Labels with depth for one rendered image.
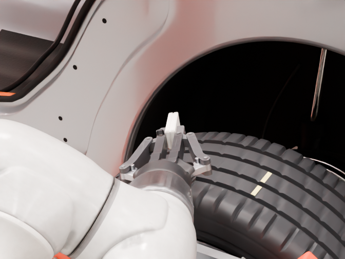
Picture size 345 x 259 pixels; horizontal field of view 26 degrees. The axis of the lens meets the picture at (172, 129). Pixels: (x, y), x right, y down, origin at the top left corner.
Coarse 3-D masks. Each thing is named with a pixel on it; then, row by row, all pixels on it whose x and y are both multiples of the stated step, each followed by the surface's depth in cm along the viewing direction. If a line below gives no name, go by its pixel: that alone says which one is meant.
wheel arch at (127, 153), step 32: (192, 64) 163; (224, 64) 179; (256, 64) 175; (288, 64) 171; (160, 96) 160; (192, 96) 185; (224, 96) 184; (256, 96) 179; (288, 96) 175; (192, 128) 192; (224, 128) 188; (256, 128) 183; (288, 128) 179
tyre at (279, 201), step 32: (192, 160) 124; (224, 160) 123; (256, 160) 123; (288, 160) 124; (192, 192) 115; (224, 192) 115; (256, 192) 115; (288, 192) 117; (320, 192) 120; (224, 224) 112; (256, 224) 110; (288, 224) 112; (320, 224) 116; (256, 256) 112; (288, 256) 109; (320, 256) 110
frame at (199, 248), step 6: (198, 246) 113; (204, 246) 113; (198, 252) 112; (204, 252) 111; (210, 252) 111; (216, 252) 111; (222, 252) 111; (198, 258) 112; (204, 258) 111; (210, 258) 111; (216, 258) 110; (222, 258) 110; (228, 258) 110; (234, 258) 110; (240, 258) 110
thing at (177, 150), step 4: (176, 132) 110; (180, 132) 109; (176, 136) 109; (180, 136) 108; (176, 140) 107; (180, 140) 107; (172, 144) 106; (176, 144) 106; (180, 144) 106; (172, 148) 105; (176, 148) 105; (180, 148) 105; (184, 148) 110; (172, 152) 103; (176, 152) 103; (180, 152) 105; (172, 156) 102; (176, 156) 102; (180, 156) 105; (168, 160) 100; (172, 160) 100; (176, 160) 100
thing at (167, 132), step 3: (168, 114) 116; (171, 114) 115; (168, 117) 115; (171, 117) 115; (168, 120) 113; (171, 120) 114; (168, 123) 112; (168, 126) 111; (165, 129) 111; (168, 129) 110; (165, 132) 110; (168, 132) 110; (165, 135) 110; (168, 135) 110; (168, 138) 110; (168, 141) 111; (168, 144) 111; (171, 144) 111; (168, 147) 111
